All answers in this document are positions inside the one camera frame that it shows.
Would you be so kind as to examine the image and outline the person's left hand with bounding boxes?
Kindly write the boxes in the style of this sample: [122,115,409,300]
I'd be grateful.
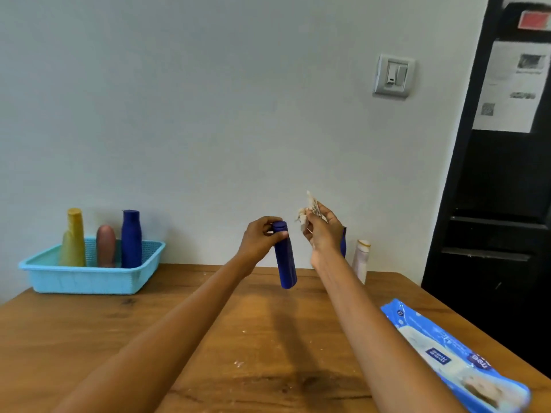
[235,216,290,278]

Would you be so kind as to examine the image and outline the person's right hand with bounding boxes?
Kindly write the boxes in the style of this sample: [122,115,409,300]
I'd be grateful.
[302,201,347,271]

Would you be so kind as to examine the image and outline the slim dark blue bottle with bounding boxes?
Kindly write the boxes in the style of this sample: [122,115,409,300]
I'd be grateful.
[121,209,143,270]
[271,221,298,290]

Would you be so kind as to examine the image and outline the white wipe cloth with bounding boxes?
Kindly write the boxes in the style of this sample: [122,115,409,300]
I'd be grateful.
[294,191,328,224]

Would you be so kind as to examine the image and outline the blue wet wipes pack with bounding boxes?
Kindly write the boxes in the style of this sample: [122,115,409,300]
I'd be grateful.
[380,298,533,413]

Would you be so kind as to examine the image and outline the pink bottle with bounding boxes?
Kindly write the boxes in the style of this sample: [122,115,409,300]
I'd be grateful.
[96,224,117,268]

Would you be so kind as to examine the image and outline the light blue plastic basket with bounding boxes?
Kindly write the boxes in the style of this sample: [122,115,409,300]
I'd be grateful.
[18,237,166,295]

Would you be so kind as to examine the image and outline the yellow bottle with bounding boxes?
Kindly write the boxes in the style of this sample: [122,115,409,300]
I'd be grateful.
[67,208,86,237]

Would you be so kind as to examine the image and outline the beige bottle with white cap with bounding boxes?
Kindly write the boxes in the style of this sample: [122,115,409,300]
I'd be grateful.
[59,229,87,268]

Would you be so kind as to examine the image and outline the person's right forearm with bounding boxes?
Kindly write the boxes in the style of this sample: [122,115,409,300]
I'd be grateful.
[309,253,468,413]

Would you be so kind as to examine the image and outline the person's left forearm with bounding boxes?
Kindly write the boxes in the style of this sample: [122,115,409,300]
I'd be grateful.
[49,258,259,413]

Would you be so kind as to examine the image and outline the wooden table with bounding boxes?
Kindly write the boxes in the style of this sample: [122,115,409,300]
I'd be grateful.
[0,263,551,413]

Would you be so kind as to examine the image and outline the black door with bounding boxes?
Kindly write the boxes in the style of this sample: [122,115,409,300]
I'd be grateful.
[421,0,551,379]

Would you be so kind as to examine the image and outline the white printed paper sheet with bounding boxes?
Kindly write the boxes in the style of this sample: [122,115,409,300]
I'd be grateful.
[472,40,551,134]

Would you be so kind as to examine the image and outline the red and white sign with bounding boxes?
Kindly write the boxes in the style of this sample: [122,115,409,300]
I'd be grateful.
[518,10,551,32]

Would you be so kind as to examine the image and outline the grey wall light switch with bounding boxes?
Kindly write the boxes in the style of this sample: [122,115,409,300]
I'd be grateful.
[372,53,416,100]

